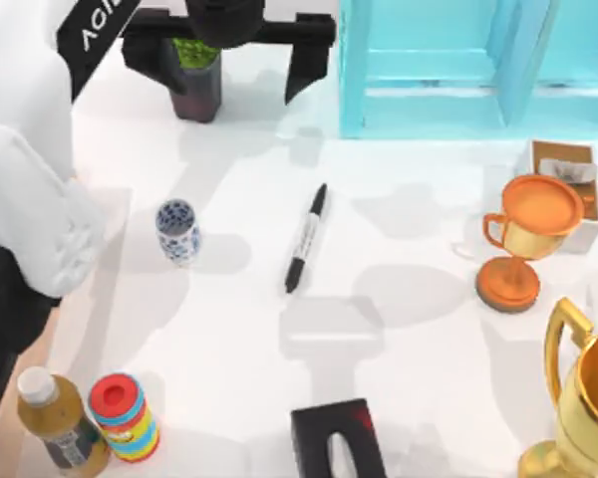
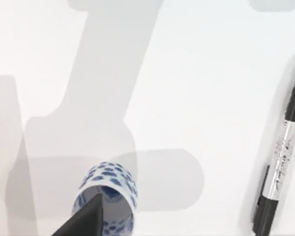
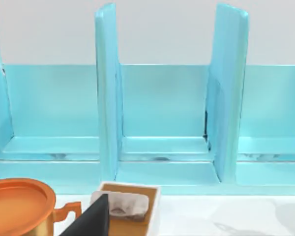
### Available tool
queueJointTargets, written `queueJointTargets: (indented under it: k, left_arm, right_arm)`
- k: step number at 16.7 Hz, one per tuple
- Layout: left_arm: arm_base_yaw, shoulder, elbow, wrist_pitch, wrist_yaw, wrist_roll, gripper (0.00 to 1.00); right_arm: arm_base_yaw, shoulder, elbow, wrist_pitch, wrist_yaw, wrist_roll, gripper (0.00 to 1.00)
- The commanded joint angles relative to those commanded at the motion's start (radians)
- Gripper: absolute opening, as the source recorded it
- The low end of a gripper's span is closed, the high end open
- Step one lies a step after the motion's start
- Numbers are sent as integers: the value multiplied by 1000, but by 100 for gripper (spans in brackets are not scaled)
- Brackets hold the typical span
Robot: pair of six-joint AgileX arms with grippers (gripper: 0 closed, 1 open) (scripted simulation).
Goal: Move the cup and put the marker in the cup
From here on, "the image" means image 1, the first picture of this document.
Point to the stack of coloured rings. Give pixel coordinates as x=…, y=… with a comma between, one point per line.
x=127, y=423

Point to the light blue rack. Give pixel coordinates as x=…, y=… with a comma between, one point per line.
x=428, y=65

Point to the black tissue box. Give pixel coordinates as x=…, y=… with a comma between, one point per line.
x=319, y=433

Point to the black marker pen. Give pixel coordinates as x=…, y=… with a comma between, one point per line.
x=306, y=239

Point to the grey stapler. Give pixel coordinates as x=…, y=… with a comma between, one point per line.
x=568, y=171

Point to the white box with wooden inside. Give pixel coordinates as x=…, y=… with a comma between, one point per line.
x=590, y=229

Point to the gold trophy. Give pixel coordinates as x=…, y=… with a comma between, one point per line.
x=590, y=398

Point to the brown bottle with white cap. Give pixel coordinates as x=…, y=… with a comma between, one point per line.
x=60, y=428

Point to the orange trophy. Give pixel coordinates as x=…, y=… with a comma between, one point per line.
x=533, y=219

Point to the blue and white cup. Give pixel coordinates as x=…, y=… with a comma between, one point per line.
x=178, y=239

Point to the dark pot with green plant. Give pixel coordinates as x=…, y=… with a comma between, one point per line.
x=197, y=89

